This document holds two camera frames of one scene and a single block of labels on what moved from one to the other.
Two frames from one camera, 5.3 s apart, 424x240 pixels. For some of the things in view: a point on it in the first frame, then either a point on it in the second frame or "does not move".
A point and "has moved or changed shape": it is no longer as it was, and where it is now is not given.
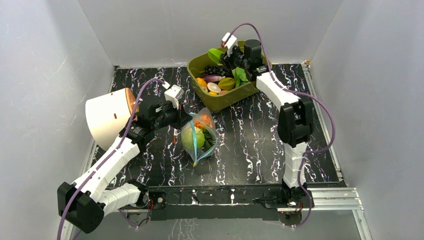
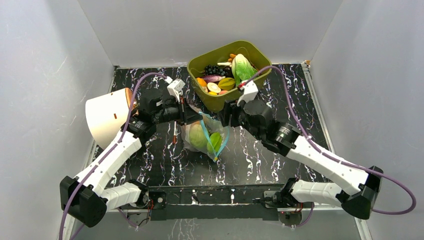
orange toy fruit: x=201 y=82 does not move
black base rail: x=225 y=203 does not move
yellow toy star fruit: x=226 y=83 does not move
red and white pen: x=174 y=137 does not move
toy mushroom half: x=214 y=87 does not move
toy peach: x=222 y=92 does not move
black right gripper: x=230 y=62 to x=230 y=114
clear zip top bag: x=199 y=136 has moved or changed shape
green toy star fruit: x=215 y=55 to x=214 y=142
